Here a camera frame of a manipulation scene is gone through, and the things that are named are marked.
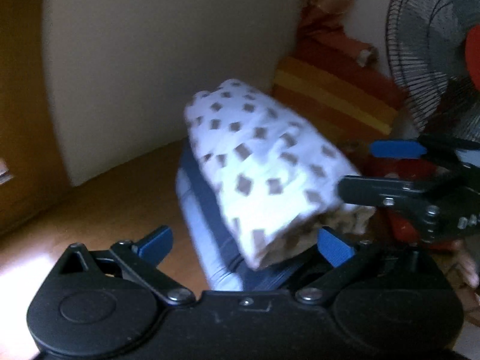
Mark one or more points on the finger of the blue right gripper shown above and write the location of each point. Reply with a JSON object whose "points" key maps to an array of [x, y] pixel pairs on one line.
{"points": [[397, 149], [368, 191]]}

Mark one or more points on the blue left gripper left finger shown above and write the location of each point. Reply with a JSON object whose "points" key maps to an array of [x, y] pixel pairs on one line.
{"points": [[139, 260]]}

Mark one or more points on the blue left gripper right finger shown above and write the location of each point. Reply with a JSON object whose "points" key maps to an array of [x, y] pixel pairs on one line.
{"points": [[336, 250]]}

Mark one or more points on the white patterned pyjama pants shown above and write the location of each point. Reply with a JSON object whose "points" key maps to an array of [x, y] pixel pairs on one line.
{"points": [[274, 176]]}

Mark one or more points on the person right hand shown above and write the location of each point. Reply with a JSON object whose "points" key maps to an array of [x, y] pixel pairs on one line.
{"points": [[466, 264]]}

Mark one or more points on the rolled light blue towel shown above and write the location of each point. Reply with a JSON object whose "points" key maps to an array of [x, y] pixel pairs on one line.
{"points": [[217, 275]]}

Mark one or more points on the red orange striped cushion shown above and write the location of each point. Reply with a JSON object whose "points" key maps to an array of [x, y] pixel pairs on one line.
{"points": [[344, 101]]}

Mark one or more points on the black standing fan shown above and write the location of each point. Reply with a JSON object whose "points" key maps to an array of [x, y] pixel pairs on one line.
{"points": [[426, 42]]}

